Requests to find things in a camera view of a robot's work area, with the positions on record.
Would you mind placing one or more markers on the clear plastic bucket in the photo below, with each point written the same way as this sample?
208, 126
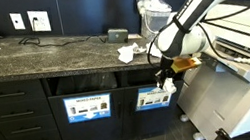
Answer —
154, 21

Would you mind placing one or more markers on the small tight white paper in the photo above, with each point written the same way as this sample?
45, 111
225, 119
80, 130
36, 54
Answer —
169, 86

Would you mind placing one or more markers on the large white wall outlet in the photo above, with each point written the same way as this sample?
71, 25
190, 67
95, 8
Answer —
39, 21

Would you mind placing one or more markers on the down arrow mixed paper label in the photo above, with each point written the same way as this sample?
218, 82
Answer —
88, 107

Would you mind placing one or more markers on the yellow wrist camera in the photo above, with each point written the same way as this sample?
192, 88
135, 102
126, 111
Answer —
185, 64

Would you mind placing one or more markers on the small beige flat pad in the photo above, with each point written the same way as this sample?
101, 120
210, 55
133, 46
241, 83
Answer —
135, 36

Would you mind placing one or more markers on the small white wall plate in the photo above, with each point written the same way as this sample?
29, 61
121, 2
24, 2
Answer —
17, 21

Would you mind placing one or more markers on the large white office printer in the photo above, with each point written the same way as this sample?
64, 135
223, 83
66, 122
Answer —
238, 106

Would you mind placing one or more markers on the black floor stand part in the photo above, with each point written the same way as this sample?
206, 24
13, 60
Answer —
222, 138

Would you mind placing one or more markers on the black cabinet with stone counter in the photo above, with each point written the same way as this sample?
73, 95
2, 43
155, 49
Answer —
29, 65

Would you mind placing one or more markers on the large crumpled white paper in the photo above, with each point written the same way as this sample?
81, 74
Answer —
127, 53

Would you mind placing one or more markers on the up arrow mixed paper label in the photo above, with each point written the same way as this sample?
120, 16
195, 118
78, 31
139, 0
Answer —
151, 100

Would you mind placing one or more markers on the small grey box device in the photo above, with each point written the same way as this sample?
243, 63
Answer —
118, 35

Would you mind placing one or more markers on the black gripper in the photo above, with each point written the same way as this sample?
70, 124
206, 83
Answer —
167, 66

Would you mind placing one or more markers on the white printer foot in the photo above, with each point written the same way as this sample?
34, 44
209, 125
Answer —
184, 118

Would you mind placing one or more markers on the black bin liner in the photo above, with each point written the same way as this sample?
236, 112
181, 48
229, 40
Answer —
86, 83

